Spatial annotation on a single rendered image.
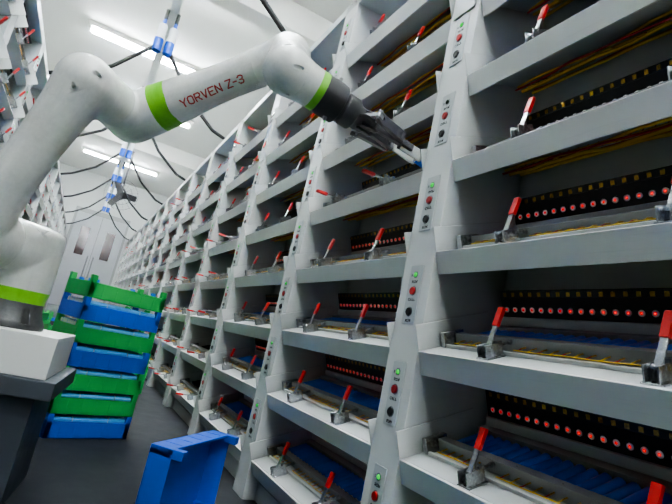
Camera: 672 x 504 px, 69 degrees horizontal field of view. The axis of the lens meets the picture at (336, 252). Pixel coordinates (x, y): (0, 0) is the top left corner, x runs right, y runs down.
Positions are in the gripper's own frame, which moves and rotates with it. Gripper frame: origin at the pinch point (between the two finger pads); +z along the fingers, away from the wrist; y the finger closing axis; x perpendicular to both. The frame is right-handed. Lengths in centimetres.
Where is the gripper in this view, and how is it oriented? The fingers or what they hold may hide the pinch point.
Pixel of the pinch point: (407, 151)
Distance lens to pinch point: 125.2
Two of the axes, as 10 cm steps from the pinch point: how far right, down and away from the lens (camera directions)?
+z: 8.2, 4.3, 3.8
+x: -3.5, 9.0, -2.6
